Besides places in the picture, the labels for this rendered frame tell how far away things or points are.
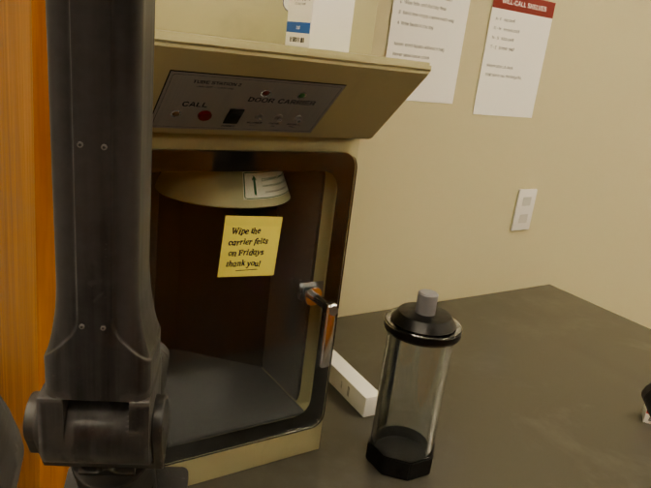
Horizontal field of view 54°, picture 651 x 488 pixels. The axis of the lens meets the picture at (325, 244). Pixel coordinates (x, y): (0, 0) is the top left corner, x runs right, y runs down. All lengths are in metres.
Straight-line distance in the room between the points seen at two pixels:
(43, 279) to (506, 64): 1.25
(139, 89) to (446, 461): 0.81
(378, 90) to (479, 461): 0.60
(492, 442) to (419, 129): 0.71
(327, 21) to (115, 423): 0.44
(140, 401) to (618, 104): 1.76
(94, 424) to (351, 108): 0.45
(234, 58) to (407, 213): 0.96
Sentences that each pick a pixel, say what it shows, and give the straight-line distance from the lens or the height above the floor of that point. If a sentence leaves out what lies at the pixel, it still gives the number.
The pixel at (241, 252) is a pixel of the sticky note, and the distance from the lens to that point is 0.77.
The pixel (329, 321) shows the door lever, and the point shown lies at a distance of 0.81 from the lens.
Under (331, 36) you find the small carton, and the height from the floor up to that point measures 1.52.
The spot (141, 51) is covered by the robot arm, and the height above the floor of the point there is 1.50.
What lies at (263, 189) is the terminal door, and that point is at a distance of 0.76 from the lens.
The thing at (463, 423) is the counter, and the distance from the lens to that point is 1.13.
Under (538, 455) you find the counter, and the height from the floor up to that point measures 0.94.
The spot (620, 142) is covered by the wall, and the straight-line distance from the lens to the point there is 2.07.
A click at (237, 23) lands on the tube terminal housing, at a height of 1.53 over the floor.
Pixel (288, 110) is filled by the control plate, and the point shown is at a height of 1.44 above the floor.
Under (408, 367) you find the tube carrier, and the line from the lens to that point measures 0.88.
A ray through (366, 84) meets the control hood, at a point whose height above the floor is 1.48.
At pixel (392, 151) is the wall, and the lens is 1.43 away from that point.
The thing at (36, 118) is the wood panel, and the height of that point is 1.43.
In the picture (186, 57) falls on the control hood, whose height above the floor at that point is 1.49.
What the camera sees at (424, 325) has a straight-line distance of 0.86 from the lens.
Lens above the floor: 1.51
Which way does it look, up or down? 17 degrees down
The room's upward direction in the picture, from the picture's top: 7 degrees clockwise
